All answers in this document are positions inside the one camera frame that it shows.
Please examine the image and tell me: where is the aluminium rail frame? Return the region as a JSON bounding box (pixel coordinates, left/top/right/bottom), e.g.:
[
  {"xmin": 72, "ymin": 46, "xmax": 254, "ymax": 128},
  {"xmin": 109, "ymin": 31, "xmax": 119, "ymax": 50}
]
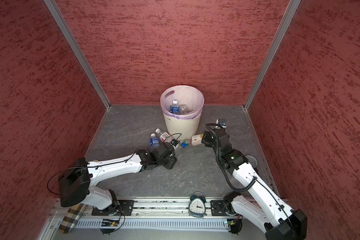
[{"xmin": 42, "ymin": 198, "xmax": 250, "ymax": 239}]

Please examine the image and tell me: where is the purple bin liner bag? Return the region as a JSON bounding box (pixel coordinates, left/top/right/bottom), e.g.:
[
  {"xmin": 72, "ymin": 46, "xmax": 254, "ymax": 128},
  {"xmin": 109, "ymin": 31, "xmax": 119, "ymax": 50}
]
[{"xmin": 160, "ymin": 85, "xmax": 205, "ymax": 120}]

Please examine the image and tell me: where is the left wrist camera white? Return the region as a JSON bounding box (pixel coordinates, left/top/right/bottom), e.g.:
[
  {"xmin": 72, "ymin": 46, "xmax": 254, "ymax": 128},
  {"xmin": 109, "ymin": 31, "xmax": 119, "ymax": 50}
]
[{"xmin": 170, "ymin": 139, "xmax": 180, "ymax": 150}]

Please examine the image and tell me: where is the green label clear bottle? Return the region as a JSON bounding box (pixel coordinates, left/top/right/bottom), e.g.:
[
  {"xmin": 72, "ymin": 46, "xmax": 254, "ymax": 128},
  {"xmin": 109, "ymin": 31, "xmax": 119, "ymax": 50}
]
[{"xmin": 180, "ymin": 139, "xmax": 192, "ymax": 148}]

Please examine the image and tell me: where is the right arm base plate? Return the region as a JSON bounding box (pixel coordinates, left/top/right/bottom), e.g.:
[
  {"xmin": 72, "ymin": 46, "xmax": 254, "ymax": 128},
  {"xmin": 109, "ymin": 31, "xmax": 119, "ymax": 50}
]
[{"xmin": 210, "ymin": 200, "xmax": 250, "ymax": 217}]

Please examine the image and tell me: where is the green alarm clock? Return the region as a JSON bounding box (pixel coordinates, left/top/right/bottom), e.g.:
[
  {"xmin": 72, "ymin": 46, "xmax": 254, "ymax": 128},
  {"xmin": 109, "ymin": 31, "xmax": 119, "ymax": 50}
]
[{"xmin": 188, "ymin": 192, "xmax": 207, "ymax": 218}]

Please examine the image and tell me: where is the brown tape roll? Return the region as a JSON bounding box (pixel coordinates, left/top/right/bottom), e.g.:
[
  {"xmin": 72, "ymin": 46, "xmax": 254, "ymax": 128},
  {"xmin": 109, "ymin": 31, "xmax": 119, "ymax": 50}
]
[{"xmin": 245, "ymin": 155, "xmax": 258, "ymax": 169}]

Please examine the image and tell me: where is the white red label bottle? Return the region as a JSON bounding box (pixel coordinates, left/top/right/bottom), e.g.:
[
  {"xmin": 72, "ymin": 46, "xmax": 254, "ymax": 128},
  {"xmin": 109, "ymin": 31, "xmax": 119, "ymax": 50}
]
[{"xmin": 155, "ymin": 128, "xmax": 173, "ymax": 143}]

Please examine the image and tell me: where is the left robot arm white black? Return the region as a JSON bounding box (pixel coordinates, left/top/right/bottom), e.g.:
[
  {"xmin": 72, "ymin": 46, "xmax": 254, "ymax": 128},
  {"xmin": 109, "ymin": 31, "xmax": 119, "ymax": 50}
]
[{"xmin": 58, "ymin": 143, "xmax": 177, "ymax": 211}]

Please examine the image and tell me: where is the right corner aluminium post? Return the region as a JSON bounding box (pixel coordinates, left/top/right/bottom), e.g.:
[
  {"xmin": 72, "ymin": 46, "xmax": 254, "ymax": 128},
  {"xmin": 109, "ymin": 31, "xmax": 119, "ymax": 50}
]
[{"xmin": 244, "ymin": 0, "xmax": 301, "ymax": 111}]

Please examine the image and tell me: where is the plaid checkered pouch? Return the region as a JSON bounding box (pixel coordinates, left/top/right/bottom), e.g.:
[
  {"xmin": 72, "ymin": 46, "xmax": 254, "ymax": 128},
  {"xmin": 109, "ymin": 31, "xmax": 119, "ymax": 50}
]
[{"xmin": 59, "ymin": 204, "xmax": 87, "ymax": 234}]

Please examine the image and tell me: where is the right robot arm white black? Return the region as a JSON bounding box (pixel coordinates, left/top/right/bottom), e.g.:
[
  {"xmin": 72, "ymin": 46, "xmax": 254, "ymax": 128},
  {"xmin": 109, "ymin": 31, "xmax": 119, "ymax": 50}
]
[{"xmin": 202, "ymin": 124, "xmax": 308, "ymax": 240}]

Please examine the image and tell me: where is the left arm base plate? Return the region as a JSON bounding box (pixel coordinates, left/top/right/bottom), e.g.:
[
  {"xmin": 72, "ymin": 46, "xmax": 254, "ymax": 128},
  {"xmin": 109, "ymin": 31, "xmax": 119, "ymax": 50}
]
[{"xmin": 92, "ymin": 200, "xmax": 135, "ymax": 217}]

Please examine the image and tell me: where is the corner aluminium post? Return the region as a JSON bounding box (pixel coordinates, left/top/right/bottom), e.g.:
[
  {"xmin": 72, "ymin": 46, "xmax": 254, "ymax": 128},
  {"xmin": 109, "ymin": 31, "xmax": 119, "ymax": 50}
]
[
  {"xmin": 44, "ymin": 0, "xmax": 112, "ymax": 110},
  {"xmin": 244, "ymin": 0, "xmax": 301, "ymax": 111}
]

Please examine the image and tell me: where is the white ribbed waste bin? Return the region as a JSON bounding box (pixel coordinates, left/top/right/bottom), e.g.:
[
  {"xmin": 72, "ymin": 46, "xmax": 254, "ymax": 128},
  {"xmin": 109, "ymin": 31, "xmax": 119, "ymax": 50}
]
[{"xmin": 161, "ymin": 85, "xmax": 205, "ymax": 141}]

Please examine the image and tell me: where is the left corner aluminium post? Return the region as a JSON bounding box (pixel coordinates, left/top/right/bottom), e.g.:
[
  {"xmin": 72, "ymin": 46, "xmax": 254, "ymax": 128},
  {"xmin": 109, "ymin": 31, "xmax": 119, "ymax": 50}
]
[{"xmin": 44, "ymin": 0, "xmax": 112, "ymax": 110}]

